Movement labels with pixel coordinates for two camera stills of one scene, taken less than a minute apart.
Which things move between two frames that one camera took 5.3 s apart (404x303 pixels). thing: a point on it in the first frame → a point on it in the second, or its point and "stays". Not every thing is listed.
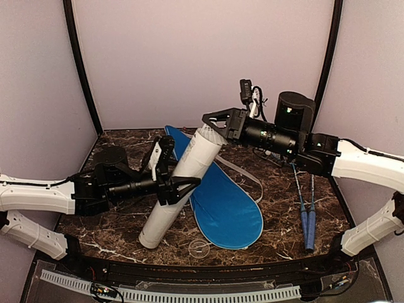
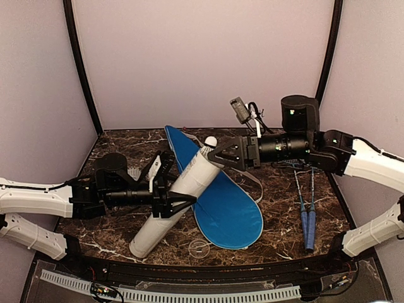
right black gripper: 235,127 → 247,145
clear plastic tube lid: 199,249 stays
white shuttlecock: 208,131 → 209,144
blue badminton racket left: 303,213 stays
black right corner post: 338,9 stays
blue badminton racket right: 311,219 stays
